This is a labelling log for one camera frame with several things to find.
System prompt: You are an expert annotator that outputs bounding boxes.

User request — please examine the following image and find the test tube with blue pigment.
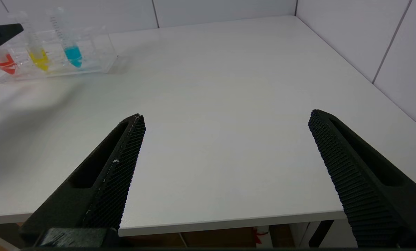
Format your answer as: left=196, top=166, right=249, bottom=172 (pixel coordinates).
left=48, top=8, right=84, bottom=69

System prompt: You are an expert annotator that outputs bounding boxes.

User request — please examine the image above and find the clear acrylic test tube rack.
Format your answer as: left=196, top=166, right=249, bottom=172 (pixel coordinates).
left=0, top=10, right=119, bottom=84

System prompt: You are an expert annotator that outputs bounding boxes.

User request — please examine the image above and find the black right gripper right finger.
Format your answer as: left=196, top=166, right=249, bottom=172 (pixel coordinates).
left=308, top=109, right=416, bottom=248

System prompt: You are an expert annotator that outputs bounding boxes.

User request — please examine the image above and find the test tube with red pigment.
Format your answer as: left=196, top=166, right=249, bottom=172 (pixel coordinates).
left=0, top=45, right=18, bottom=76

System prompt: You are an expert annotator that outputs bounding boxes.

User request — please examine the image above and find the test tube with yellow pigment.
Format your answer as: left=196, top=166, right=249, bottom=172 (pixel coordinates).
left=19, top=12, right=51, bottom=72

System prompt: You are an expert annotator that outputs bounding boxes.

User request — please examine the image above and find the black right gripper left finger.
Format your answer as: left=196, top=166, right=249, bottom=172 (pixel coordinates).
left=20, top=114, right=146, bottom=233

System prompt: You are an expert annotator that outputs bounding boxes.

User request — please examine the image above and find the black table leg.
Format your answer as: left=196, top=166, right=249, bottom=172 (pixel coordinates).
left=308, top=220, right=334, bottom=248

